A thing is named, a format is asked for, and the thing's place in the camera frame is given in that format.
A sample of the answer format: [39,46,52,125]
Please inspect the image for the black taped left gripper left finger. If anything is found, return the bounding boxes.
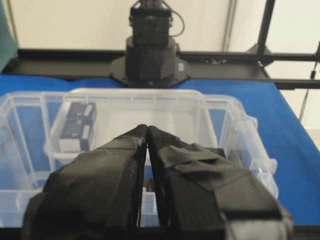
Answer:
[21,124,148,240]

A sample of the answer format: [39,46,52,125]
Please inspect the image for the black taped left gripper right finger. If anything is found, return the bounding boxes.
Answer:
[147,126,293,240]

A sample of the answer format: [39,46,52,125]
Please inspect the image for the black white Dynamixel box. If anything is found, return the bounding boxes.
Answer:
[58,102,97,153]

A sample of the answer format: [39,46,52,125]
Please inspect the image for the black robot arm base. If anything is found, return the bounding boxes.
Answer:
[110,0,189,89]

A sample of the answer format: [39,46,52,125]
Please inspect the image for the clear plastic storage case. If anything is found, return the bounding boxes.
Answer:
[0,88,279,228]

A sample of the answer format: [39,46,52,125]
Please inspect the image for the green cloth at left edge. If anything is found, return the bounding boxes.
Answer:
[0,0,19,72]

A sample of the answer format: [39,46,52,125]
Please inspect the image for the black aluminium frame rail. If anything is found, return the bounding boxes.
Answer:
[2,49,320,90]

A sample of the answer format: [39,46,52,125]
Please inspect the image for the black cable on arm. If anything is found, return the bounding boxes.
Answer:
[169,9,186,37]

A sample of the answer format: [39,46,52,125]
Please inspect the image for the black vertical frame post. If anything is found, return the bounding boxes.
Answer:
[247,0,276,56]

